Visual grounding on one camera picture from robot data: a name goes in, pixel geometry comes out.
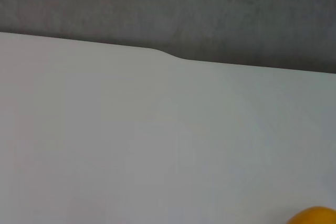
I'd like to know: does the yellow banana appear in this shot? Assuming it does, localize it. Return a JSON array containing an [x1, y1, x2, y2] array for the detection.
[[286, 206, 336, 224]]

